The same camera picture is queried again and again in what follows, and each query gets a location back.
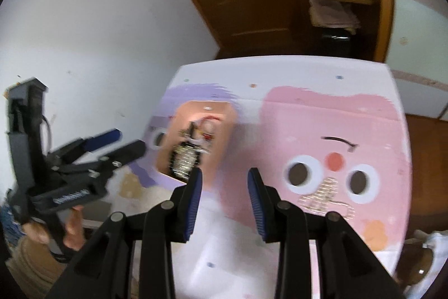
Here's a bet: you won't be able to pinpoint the black bead bracelet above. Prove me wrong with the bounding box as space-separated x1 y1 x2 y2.
168 141 205 180

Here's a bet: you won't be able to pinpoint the floral sliding wardrobe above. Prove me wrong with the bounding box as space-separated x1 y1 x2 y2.
385 0 448 121

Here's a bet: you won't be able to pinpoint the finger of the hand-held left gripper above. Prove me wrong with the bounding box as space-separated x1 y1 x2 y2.
63 140 147 180
52 129 122 163

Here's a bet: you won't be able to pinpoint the multi-strand small pearl bracelet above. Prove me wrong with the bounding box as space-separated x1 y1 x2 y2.
297 177 356 221

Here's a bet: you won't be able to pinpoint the person's left hand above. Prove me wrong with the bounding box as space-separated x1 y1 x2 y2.
25 205 86 251

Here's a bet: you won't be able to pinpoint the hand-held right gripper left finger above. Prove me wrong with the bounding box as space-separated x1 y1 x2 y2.
45 166 204 299

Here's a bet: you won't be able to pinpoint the printed cartoon tablecloth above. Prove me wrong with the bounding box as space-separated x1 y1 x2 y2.
140 55 408 299

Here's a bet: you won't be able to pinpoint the red braided bracelet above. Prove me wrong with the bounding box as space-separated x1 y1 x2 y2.
194 115 225 142

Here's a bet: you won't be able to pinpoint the pink storage box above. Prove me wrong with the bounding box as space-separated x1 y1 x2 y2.
155 100 239 193

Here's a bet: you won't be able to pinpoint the folded beige cloths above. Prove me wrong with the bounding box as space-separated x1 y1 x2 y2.
309 0 361 30

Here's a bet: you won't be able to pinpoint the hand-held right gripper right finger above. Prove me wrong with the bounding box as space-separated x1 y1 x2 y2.
247 166 407 299

